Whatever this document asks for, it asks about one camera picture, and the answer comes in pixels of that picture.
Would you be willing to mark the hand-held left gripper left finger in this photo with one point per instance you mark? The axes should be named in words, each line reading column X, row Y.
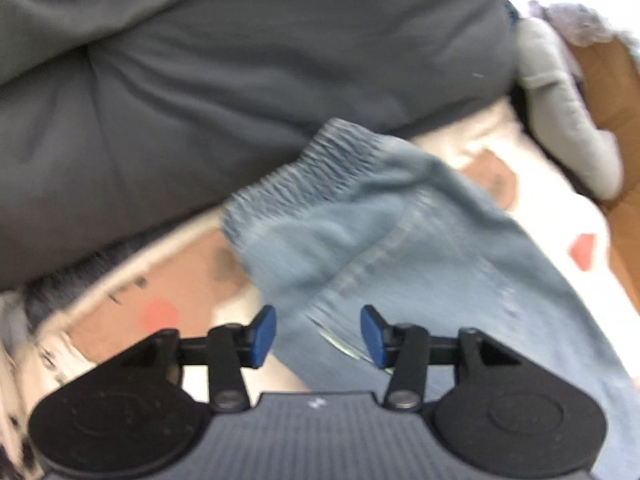
column 265, row 332

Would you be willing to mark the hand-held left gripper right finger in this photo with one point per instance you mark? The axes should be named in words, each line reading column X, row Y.
column 372, row 335

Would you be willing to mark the blue denim pants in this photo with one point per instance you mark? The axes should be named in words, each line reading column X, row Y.
column 425, row 240

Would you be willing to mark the cream bear print bedsheet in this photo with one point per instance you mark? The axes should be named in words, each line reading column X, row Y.
column 550, row 220

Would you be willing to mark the white spotted plush toy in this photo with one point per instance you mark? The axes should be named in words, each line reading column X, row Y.
column 15, row 410

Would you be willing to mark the grey neck pillow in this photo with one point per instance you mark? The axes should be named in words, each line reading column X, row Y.
column 560, row 110

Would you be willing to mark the flattened brown cardboard sheet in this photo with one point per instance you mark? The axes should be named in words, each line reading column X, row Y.
column 610, row 85

